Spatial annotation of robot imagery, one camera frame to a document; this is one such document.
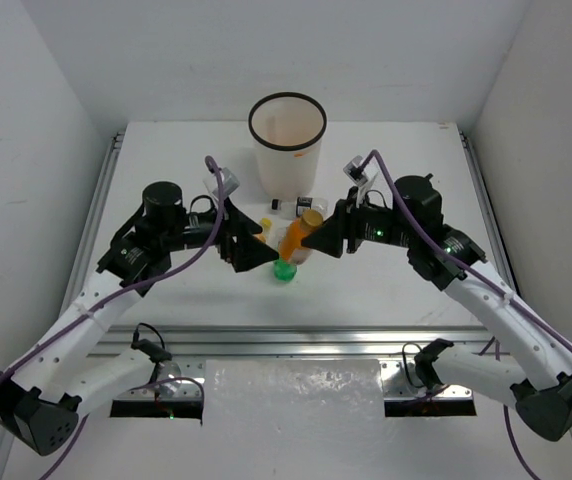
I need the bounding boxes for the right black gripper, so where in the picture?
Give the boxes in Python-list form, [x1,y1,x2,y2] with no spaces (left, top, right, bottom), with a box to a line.
[303,185,415,256]

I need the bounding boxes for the orange bottle with gold cap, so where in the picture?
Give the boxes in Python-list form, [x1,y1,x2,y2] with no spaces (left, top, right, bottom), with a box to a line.
[279,209,324,265]

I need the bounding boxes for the clear bottle with black label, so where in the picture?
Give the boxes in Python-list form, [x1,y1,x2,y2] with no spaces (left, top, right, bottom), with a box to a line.
[270,196,328,220]

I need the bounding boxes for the green plastic bottle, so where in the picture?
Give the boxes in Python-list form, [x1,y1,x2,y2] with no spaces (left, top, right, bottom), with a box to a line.
[273,259,298,283]

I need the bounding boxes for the crushed clear bottle black cap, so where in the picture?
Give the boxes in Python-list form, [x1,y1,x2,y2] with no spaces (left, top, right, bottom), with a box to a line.
[275,225,290,250]

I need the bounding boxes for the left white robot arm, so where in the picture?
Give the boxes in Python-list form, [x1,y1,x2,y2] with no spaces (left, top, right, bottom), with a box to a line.
[0,181,278,456]

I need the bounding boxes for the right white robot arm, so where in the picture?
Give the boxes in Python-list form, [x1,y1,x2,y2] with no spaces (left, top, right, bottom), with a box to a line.
[303,175,572,441]

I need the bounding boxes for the white bin with black rim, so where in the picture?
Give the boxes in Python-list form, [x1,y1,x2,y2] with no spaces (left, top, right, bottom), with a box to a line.
[247,91,328,200]

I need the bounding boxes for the clear bottle with yellow cap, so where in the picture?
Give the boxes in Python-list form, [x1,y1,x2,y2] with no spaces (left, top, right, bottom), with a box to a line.
[257,218,272,242]

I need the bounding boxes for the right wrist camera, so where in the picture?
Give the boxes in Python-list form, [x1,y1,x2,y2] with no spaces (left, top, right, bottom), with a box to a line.
[343,156,379,203]

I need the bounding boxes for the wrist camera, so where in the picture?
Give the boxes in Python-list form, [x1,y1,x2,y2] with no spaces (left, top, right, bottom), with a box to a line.
[343,156,379,203]
[203,168,240,200]

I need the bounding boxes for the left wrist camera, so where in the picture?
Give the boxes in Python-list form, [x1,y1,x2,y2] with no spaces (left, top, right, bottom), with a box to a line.
[203,168,240,200]

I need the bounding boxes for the aluminium front rail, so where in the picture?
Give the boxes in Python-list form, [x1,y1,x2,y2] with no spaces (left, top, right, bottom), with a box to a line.
[85,323,562,401]

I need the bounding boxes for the right aluminium side rail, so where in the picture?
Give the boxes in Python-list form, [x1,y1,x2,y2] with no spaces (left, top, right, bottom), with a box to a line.
[459,130,522,295]

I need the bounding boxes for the aluminium side rail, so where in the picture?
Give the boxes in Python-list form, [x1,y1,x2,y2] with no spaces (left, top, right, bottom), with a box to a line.
[459,130,522,295]
[0,130,126,479]

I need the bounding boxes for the left aluminium side rail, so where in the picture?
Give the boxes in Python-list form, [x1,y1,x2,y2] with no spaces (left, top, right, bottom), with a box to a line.
[0,130,126,479]

